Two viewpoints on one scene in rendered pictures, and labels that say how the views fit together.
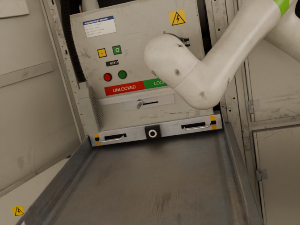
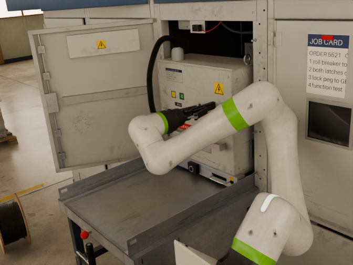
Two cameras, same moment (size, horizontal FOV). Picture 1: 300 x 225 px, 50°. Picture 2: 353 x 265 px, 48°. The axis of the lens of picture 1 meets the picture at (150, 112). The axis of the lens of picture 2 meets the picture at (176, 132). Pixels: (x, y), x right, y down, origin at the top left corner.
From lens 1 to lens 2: 114 cm
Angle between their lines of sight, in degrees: 39
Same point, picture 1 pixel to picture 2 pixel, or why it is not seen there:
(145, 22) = (199, 83)
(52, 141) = not seen: hidden behind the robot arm
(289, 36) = (268, 143)
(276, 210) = not seen: outside the picture
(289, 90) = (304, 186)
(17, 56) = (125, 78)
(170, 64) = (134, 139)
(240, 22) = (197, 124)
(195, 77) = (145, 152)
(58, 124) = not seen: hidden behind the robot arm
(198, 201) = (141, 228)
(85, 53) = (165, 90)
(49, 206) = (92, 186)
